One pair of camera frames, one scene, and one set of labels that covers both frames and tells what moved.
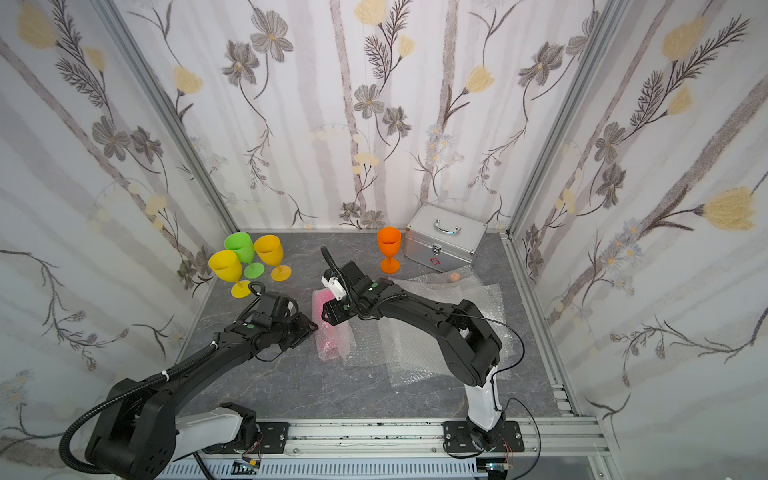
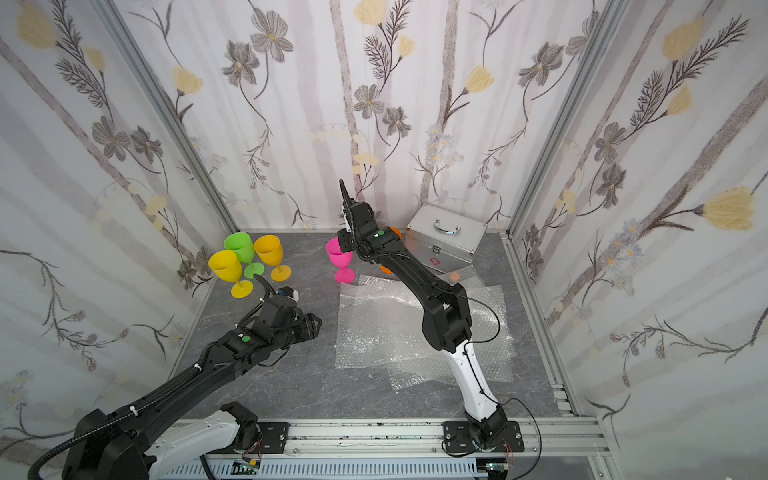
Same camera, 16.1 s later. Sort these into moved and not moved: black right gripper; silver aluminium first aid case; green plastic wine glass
Moved: black right gripper
Not moved: silver aluminium first aid case; green plastic wine glass
